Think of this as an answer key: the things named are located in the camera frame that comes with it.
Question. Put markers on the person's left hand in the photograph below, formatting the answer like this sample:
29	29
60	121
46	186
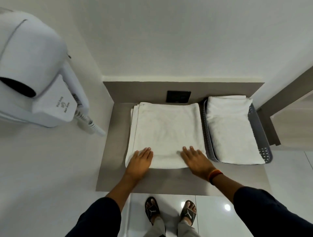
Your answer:
138	164

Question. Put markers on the person's right hand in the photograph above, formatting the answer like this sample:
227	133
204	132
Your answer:
198	163

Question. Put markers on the person's right fingers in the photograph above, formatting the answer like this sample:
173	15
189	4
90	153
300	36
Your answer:
193	153

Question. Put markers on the person's left fingers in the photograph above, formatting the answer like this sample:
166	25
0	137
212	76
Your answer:
144	154

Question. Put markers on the large white towel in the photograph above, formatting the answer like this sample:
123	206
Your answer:
166	129

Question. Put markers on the person's right forearm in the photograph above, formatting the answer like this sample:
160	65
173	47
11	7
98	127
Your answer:
227	188

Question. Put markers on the person's left forearm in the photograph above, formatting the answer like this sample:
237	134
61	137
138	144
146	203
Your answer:
122	190

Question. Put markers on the red orange thread wristband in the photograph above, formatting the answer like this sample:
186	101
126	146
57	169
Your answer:
214	175

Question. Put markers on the small white folded towel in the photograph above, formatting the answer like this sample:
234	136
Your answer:
232	129

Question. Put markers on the black sandal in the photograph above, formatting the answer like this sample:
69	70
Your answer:
188	213
151	210

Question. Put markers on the grey plastic basket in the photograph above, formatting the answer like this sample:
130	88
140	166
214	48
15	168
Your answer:
263	140

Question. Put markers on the grey trousers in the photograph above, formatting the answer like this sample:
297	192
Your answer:
156	229

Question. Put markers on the dark navy long-sleeve top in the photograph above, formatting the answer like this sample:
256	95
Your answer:
266	214

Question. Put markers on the black wall socket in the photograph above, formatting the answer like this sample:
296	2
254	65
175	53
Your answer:
178	96

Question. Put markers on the white hair dryer wall holder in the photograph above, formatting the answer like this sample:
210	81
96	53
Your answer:
57	102

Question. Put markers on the brown wooden door frame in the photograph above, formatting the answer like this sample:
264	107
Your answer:
281	97

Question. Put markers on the white wall-mounted hair dryer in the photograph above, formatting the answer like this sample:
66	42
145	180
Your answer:
29	48

